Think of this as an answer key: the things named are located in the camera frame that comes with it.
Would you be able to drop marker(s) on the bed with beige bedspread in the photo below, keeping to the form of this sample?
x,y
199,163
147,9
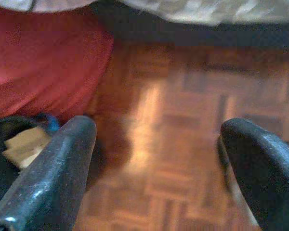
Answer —
x,y
207,9

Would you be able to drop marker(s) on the large red cushion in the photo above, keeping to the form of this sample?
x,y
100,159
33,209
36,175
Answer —
x,y
50,67

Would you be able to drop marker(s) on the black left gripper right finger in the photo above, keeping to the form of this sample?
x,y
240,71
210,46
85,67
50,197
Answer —
x,y
267,180

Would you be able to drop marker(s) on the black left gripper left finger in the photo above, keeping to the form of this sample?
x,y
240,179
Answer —
x,y
50,180

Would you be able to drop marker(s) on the pink cartoon print blanket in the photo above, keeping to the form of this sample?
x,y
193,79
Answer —
x,y
50,4

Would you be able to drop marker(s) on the crumpled paper waste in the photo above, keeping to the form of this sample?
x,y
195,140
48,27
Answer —
x,y
26,146

